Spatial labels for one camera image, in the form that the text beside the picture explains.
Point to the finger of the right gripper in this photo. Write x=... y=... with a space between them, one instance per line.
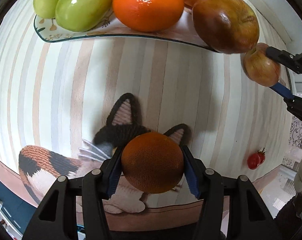
x=293 y=62
x=293 y=102

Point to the large dark red apple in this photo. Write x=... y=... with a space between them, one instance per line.
x=227 y=26

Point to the red cherry tomato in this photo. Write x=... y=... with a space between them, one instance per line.
x=262 y=155
x=253 y=161

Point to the bright orange mandarin front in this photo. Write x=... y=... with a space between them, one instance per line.
x=148 y=15

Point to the striped cat tablecloth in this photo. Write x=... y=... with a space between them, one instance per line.
x=57 y=95

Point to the green tomato right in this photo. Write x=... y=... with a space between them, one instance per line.
x=81 y=15

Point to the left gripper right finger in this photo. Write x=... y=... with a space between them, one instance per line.
x=206 y=185

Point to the glass floral fruit plate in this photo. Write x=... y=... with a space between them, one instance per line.
x=182 y=32

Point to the small red-yellow apple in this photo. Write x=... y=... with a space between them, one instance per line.
x=261 y=69

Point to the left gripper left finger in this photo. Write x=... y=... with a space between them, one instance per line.
x=98 y=185

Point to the dark brown-orange round orange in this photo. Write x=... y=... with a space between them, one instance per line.
x=152 y=163

